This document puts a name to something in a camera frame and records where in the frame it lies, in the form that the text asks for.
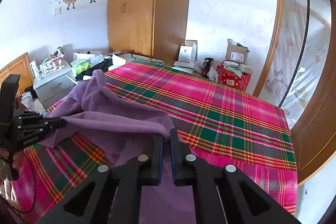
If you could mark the white wall switch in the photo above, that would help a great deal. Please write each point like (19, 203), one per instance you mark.
(57, 11)

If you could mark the pink green plaid bed sheet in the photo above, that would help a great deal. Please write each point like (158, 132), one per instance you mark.
(210, 108)

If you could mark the bright green tissue pack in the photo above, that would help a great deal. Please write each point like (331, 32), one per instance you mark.
(80, 66)

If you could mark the printed plastic door curtain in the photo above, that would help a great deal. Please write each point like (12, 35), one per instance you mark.
(294, 56)

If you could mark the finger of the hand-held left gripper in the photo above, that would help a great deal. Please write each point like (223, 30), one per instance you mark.
(55, 123)

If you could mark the grey drawer cabinet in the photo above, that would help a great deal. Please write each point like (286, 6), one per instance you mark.
(52, 87)

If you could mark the black cloth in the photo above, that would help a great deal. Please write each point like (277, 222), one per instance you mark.
(99, 67)

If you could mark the wooden door frame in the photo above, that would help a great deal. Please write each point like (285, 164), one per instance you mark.
(275, 16)

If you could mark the cardboard box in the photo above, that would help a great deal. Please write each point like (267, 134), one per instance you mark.
(237, 53)

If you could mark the wooden wardrobe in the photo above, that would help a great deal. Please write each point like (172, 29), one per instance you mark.
(136, 16)

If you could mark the purple fleece top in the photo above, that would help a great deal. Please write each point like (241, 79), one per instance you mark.
(118, 119)

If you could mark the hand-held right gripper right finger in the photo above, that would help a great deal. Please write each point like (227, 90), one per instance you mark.
(173, 158)

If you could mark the person's left hand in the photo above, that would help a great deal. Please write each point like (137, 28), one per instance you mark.
(19, 161)

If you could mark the wooden headboard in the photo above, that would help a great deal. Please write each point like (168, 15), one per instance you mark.
(15, 69)

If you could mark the crumpled white plastic bag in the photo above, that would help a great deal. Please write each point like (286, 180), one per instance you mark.
(212, 73)

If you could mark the white flat box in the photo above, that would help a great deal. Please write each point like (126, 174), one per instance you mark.
(183, 64)

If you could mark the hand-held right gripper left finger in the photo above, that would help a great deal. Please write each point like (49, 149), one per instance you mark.
(159, 158)

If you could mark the wooden door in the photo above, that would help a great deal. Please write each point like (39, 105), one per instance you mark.
(315, 121)

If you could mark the red gift box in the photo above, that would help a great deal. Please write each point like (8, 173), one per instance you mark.
(233, 78)

